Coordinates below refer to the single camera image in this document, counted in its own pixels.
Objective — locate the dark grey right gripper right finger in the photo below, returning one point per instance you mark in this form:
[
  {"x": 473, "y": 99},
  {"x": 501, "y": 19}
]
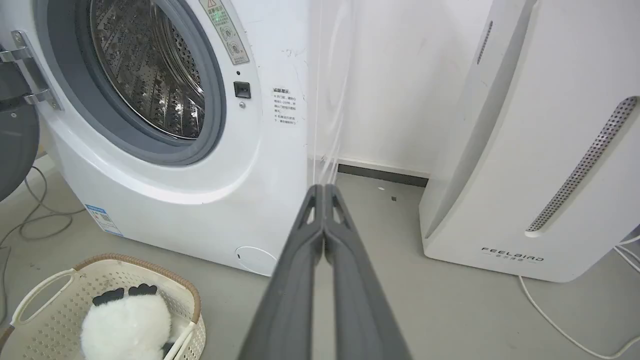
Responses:
[{"x": 362, "y": 300}]

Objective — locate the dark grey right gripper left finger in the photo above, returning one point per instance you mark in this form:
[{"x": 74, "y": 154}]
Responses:
[{"x": 290, "y": 295}]

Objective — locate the white fluffy plush toy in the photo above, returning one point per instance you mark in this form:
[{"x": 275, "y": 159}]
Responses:
[{"x": 125, "y": 327}]

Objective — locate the dark washing machine door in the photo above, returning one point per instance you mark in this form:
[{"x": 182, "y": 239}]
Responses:
[{"x": 15, "y": 130}]

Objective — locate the white front-load washing machine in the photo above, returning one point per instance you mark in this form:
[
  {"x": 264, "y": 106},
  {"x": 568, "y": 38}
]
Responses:
[{"x": 165, "y": 210}]

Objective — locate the cream perforated laundry basket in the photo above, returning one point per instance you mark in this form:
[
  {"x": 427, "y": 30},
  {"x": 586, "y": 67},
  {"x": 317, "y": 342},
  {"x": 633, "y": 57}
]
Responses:
[{"x": 107, "y": 280}]

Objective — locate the white air purifier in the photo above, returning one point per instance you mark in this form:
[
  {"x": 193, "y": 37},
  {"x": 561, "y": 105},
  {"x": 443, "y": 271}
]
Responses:
[{"x": 535, "y": 130}]

